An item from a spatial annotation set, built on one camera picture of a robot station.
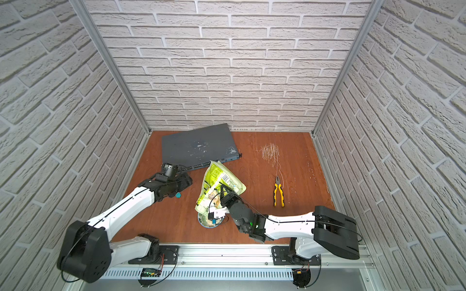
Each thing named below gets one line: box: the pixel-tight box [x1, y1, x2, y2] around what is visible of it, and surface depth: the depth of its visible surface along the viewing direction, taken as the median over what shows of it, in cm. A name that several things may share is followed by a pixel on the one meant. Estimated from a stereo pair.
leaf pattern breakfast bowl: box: [197, 212, 224, 228], surface depth 81 cm
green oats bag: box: [194, 160, 247, 215], surface depth 76 cm
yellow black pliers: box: [273, 175, 285, 208], surface depth 94 cm
